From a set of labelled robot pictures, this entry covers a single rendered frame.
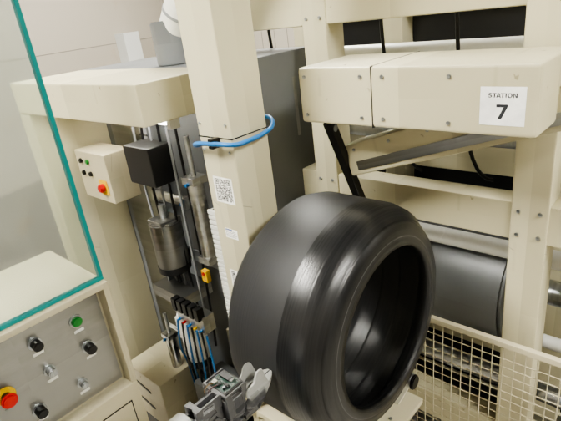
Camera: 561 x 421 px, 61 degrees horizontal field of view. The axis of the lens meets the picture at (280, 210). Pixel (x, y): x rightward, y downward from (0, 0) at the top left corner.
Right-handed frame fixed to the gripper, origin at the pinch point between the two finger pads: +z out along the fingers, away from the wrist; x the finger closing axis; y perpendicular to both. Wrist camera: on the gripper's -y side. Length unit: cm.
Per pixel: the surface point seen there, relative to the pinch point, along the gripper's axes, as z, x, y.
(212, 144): 20, 29, 44
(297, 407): 1.7, -6.4, -6.6
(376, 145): 62, 8, 33
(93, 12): 184, 375, 90
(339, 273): 15.5, -10.3, 21.1
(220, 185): 23, 32, 32
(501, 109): 49, -30, 48
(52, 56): 127, 354, 60
